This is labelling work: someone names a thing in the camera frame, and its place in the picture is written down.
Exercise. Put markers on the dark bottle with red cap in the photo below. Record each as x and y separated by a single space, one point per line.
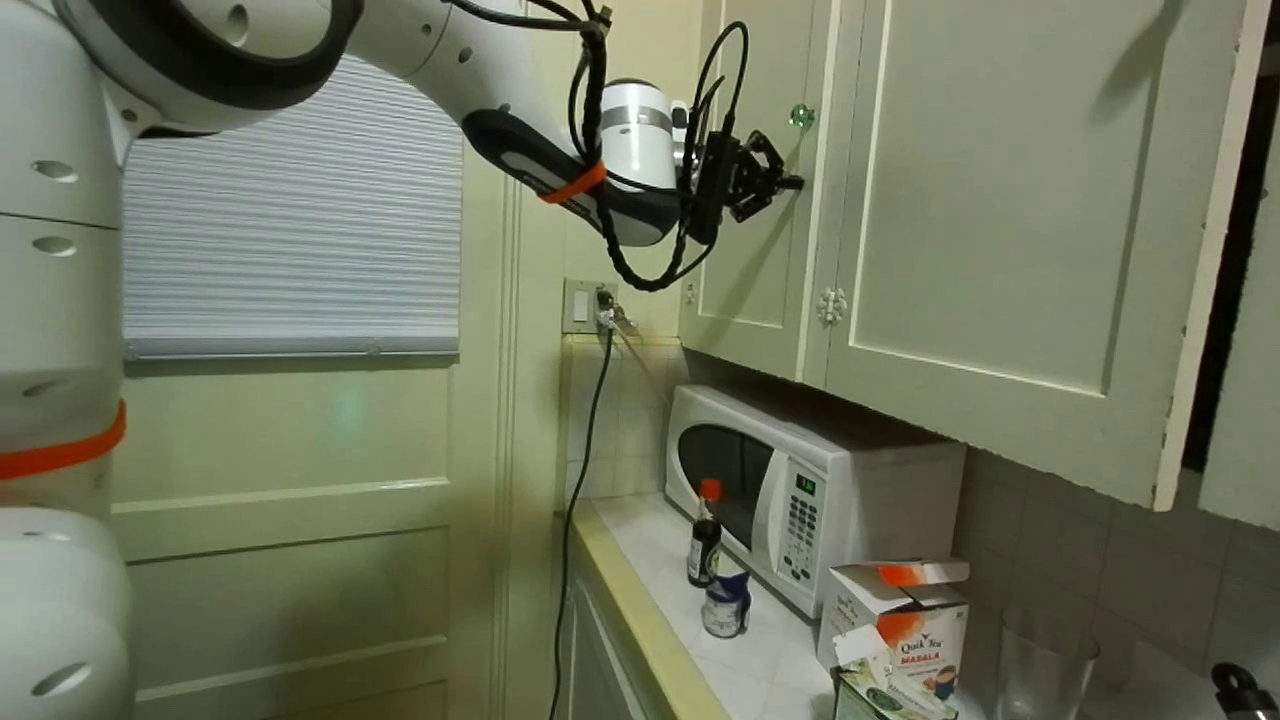
704 533

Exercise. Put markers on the white tea carton box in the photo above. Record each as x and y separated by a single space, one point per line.
914 614

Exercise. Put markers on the small white blue jar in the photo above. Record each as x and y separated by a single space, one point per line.
726 597

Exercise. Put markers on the white window blind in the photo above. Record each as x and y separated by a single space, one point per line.
319 233

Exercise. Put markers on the white microwave oven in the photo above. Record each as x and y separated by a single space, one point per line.
796 496

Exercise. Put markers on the wall power outlet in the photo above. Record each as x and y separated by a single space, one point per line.
585 309

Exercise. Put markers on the cream cabinet door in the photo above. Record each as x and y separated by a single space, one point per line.
1020 217
765 83

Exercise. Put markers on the small green white box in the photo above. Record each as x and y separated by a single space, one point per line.
878 689

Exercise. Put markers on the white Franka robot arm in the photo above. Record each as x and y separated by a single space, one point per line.
102 76

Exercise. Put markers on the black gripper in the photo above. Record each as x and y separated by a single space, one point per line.
739 177

